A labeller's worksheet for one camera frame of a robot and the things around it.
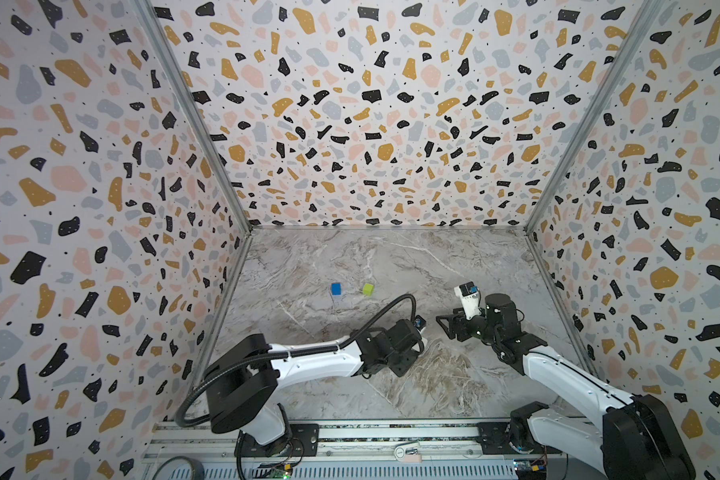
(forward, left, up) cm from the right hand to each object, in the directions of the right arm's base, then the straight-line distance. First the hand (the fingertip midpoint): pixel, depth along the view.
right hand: (443, 309), depth 85 cm
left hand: (-10, +10, -4) cm, 15 cm away
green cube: (+13, +22, -10) cm, 28 cm away
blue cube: (+13, +33, -10) cm, 37 cm away
